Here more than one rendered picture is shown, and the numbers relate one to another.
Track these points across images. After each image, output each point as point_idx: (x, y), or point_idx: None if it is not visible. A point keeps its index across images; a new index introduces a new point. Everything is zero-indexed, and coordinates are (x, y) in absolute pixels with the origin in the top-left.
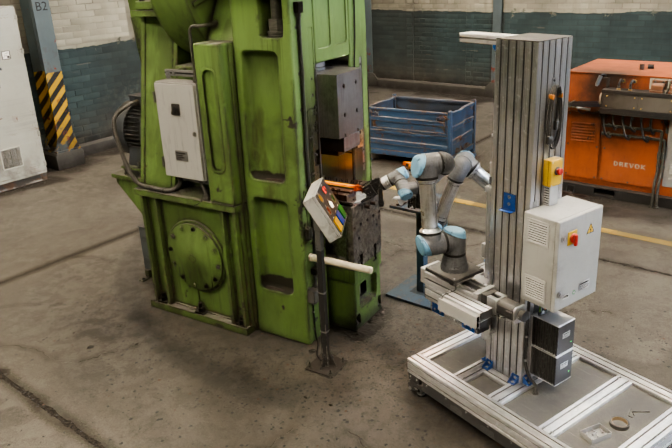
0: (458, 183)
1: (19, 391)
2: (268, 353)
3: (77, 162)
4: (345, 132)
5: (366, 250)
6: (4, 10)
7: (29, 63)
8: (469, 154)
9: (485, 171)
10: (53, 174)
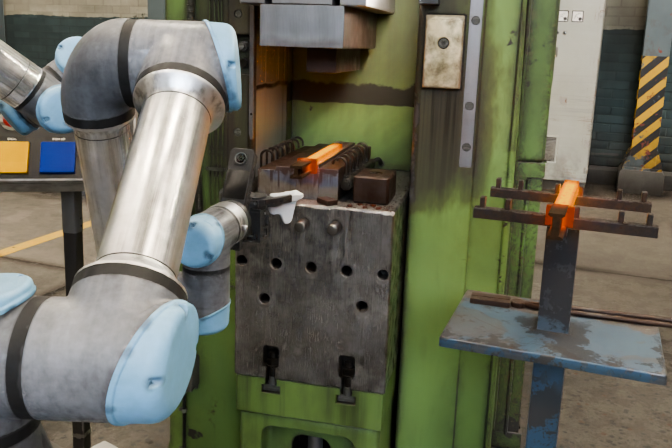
0: (64, 120)
1: (55, 290)
2: (137, 434)
3: (648, 190)
4: None
5: (298, 350)
6: None
7: (641, 43)
8: (185, 28)
9: (163, 113)
10: (602, 192)
